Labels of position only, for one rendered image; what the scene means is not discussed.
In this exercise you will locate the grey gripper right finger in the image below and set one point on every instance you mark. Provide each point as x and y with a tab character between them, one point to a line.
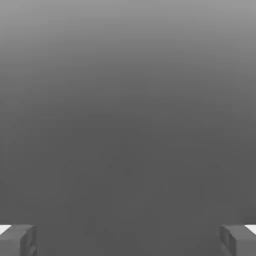
240	240

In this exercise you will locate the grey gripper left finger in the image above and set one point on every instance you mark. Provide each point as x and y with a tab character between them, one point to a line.
16	240

